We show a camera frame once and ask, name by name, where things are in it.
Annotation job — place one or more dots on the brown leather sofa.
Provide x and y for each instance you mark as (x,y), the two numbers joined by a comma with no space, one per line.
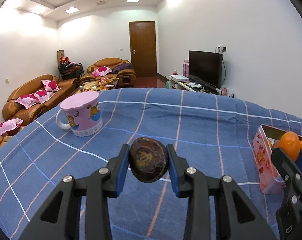
(31,100)

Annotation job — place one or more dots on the blue plaid tablecloth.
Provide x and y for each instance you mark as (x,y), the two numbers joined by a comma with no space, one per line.
(214,133)

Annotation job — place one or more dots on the black television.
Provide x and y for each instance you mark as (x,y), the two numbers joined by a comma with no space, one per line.
(205,67)

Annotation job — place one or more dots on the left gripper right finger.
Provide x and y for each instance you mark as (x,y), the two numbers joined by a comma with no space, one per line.
(235,214)

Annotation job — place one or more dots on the pink cartoon mug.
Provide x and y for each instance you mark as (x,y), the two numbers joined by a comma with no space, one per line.
(81,114)

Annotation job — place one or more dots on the brown leather armchair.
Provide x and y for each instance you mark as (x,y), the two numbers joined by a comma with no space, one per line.
(120,68)

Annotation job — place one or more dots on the dark cut yam back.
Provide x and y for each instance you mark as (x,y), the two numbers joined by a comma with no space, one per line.
(148,159)

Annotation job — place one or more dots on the white tv stand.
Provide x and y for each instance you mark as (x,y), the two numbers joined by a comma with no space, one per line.
(180,83)

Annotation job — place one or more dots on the black rack with items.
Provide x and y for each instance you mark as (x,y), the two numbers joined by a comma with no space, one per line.
(68,69)

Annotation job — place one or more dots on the tangerine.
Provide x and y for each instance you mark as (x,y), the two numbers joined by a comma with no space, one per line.
(290,144)

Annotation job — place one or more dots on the cluttered coffee table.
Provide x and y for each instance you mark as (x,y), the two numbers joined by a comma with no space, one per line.
(98,85)

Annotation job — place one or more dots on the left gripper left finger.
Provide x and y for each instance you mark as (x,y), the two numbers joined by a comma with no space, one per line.
(59,215)

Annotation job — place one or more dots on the brown wooden door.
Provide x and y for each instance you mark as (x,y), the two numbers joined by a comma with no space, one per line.
(143,48)

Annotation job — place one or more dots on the pink tin box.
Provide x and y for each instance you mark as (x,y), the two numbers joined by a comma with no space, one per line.
(270,180)

